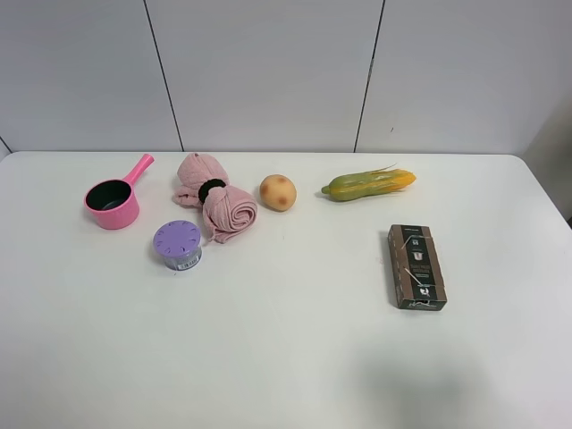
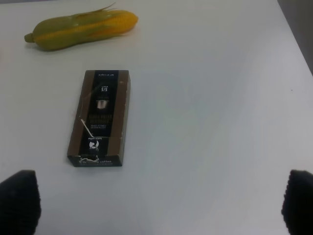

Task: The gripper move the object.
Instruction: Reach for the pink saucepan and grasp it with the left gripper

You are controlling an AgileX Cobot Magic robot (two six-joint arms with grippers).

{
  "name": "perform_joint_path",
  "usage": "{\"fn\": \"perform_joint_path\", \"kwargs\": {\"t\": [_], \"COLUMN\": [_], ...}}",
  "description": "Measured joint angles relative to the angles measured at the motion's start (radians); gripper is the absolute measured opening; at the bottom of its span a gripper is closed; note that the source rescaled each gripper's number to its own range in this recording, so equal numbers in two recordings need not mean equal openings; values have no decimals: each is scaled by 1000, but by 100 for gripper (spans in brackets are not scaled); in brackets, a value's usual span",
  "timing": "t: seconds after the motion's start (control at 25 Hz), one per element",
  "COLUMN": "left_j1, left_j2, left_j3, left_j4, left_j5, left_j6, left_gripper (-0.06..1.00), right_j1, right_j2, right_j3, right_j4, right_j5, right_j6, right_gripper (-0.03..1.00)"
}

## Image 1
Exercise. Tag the pink toy saucepan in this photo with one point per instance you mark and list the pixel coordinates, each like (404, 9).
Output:
(113, 203)

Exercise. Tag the toy potato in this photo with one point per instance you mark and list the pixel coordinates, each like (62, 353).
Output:
(278, 192)

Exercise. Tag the pink rolled towel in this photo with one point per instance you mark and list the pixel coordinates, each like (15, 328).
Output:
(227, 210)

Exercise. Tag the toy corn cob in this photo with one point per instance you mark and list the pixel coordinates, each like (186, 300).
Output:
(354, 186)

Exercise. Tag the purple lidded air freshener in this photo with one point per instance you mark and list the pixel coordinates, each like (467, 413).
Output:
(178, 243)

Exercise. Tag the brown coffee capsule box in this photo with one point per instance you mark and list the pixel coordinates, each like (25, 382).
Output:
(417, 273)

